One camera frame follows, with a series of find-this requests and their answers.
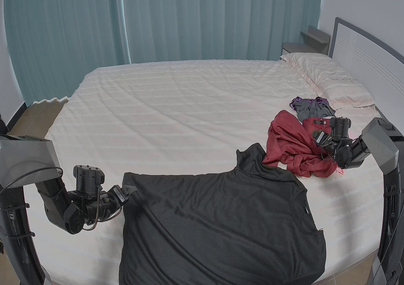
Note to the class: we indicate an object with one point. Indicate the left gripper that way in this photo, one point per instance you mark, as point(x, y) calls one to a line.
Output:
point(115, 197)

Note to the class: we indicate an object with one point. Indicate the black T-shirt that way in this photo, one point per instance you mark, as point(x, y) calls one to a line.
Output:
point(214, 223)

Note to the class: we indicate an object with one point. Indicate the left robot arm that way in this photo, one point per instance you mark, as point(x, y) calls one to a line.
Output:
point(28, 157)

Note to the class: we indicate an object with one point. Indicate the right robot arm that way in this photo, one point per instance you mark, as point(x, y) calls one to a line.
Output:
point(382, 144)

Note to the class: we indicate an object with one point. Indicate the bed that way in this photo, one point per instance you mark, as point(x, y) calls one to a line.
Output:
point(173, 103)

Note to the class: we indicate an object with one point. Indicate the blue-green curtain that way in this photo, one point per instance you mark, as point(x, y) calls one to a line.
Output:
point(63, 24)
point(221, 8)

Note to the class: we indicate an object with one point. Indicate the dark red shirt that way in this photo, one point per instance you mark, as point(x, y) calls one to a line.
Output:
point(290, 141)

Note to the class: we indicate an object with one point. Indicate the purple garment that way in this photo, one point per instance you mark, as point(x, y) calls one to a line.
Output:
point(296, 102)

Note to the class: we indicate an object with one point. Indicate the grey garment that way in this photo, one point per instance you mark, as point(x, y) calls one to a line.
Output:
point(311, 109)

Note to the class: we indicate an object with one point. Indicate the pink garment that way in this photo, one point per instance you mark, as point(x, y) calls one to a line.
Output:
point(340, 170)

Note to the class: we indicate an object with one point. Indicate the grey bedside table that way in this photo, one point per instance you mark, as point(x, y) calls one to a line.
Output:
point(303, 47)

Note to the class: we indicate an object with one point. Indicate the cream pillow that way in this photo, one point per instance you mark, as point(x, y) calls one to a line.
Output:
point(328, 78)

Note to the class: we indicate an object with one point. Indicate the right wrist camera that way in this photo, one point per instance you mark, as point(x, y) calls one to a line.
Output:
point(321, 137)

